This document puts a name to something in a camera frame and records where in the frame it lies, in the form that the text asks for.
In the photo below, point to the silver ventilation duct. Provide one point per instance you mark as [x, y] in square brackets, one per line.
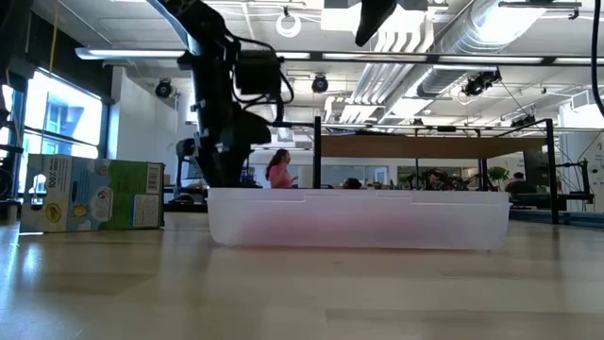
[472, 38]

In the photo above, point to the clear plastic pencil box base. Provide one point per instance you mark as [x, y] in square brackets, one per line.
[358, 222]

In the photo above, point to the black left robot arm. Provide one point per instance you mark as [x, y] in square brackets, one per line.
[207, 28]

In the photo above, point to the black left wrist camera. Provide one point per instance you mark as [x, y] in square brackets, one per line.
[257, 73]

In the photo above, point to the black ceiling spotlight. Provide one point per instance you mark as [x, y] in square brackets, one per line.
[479, 84]
[320, 84]
[163, 89]

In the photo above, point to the white ceiling light bar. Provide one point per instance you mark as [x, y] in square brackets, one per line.
[127, 53]

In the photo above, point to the raised wooden shelf black posts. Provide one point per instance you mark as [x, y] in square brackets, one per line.
[424, 146]

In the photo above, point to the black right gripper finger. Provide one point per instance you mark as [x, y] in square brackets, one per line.
[373, 19]

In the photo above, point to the crayon box green and yellow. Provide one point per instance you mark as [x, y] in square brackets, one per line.
[94, 193]

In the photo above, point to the potted green room plant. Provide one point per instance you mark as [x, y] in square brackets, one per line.
[498, 175]

